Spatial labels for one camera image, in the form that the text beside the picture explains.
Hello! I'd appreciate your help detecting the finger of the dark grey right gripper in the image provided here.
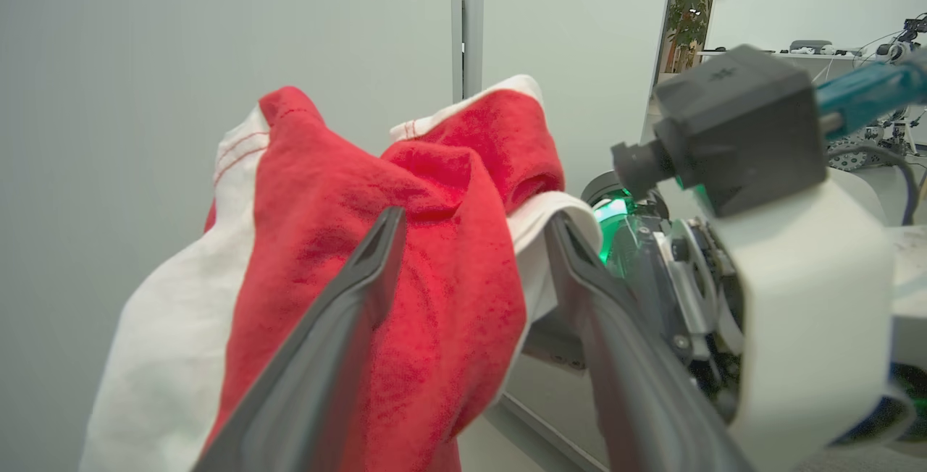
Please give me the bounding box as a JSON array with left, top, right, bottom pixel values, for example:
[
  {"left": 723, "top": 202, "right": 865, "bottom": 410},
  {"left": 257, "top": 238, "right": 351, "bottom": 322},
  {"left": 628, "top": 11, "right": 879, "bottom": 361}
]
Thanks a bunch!
[{"left": 521, "top": 309, "right": 587, "bottom": 371}]

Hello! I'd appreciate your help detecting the white and green right gripper body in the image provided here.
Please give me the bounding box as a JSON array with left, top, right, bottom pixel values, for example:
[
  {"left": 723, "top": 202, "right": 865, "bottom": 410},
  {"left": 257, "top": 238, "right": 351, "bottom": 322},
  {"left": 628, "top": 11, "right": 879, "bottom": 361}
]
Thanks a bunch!
[{"left": 582, "top": 170, "right": 915, "bottom": 472}]

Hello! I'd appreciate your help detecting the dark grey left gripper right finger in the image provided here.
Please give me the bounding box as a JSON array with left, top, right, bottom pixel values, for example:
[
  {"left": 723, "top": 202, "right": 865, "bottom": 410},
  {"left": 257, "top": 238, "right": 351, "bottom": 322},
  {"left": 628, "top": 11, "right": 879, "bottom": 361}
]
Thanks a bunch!
[{"left": 543, "top": 211, "right": 754, "bottom": 472}]

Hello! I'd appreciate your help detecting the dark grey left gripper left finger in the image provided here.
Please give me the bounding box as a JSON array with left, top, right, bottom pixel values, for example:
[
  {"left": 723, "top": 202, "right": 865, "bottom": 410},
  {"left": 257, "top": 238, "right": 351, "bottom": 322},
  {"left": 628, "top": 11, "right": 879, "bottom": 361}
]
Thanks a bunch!
[{"left": 192, "top": 206, "right": 408, "bottom": 472}]

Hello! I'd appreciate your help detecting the red and white garment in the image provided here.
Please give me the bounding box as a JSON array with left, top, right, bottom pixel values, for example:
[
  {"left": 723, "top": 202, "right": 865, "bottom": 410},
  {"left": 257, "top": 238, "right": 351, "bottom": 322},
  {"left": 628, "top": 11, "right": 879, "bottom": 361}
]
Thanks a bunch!
[{"left": 78, "top": 75, "right": 603, "bottom": 472}]

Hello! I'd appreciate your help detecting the black equipment on desk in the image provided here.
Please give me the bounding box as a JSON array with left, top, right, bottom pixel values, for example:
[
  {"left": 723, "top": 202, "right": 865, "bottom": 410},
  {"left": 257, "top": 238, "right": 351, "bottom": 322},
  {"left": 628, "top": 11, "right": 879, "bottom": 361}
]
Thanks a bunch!
[{"left": 875, "top": 14, "right": 927, "bottom": 64}]

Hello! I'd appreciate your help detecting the green potted plant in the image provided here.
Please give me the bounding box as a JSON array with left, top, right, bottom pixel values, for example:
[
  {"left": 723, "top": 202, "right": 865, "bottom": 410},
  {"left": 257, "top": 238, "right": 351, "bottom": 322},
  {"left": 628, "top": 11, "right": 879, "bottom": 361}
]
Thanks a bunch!
[{"left": 665, "top": 0, "right": 716, "bottom": 72}]

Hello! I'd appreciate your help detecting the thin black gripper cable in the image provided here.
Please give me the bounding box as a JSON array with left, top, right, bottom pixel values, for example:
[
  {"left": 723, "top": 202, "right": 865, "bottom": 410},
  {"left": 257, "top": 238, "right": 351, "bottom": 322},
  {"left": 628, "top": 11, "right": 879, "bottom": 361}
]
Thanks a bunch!
[{"left": 829, "top": 143, "right": 922, "bottom": 227}]

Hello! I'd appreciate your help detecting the dark grey wrist camera box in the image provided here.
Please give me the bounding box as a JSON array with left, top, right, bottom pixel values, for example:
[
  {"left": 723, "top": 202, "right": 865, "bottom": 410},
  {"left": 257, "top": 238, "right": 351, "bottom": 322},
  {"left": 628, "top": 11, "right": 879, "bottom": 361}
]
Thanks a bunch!
[{"left": 612, "top": 45, "right": 829, "bottom": 217}]

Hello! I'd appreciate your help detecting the teal camera cable plug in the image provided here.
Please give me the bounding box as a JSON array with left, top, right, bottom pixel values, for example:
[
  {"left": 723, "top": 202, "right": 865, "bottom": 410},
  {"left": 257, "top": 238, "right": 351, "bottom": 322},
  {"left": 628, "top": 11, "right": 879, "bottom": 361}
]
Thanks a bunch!
[{"left": 815, "top": 52, "right": 927, "bottom": 141}]

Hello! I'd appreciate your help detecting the grey partition post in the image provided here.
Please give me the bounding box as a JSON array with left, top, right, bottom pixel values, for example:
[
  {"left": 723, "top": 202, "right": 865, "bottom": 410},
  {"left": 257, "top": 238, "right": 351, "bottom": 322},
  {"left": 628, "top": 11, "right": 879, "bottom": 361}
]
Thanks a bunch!
[{"left": 450, "top": 0, "right": 486, "bottom": 101}]

